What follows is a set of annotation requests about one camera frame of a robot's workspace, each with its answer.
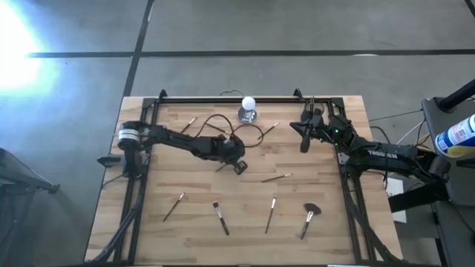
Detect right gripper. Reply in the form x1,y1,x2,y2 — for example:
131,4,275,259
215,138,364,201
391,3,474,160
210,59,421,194
289,108,335,154

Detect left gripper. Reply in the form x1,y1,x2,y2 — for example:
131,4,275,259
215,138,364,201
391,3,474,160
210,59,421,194
212,133,249,177

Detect thick black powder brush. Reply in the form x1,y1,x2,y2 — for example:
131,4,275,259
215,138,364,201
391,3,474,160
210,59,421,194
212,200,231,237

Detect fan makeup brush brown bristles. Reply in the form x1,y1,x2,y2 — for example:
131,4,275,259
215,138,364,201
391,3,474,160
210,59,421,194
299,202,323,240

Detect black mesh pencil cup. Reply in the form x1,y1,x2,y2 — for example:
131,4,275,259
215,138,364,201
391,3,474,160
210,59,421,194
303,106,323,126

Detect white bulb chrome lamp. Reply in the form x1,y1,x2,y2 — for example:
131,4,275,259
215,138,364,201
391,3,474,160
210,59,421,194
236,95,259,125

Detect white paper sheet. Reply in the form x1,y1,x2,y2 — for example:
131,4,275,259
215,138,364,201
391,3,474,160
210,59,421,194
384,176,408,224

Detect white blue spray bottle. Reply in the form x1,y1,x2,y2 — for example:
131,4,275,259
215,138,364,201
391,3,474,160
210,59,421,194
434,113,475,157

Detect dark grey cart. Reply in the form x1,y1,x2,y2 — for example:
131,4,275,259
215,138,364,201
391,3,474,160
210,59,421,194
421,79,475,267

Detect dark floor stand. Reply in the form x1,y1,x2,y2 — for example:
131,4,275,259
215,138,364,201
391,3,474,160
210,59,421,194
0,147,61,267

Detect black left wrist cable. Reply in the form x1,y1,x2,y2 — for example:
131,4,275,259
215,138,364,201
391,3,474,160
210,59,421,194
192,113,265,149

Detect black aluminium table frame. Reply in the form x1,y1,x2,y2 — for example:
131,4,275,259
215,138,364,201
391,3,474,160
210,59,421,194
88,88,400,266

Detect black floor cable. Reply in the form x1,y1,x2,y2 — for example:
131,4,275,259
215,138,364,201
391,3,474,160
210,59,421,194
367,108,424,134

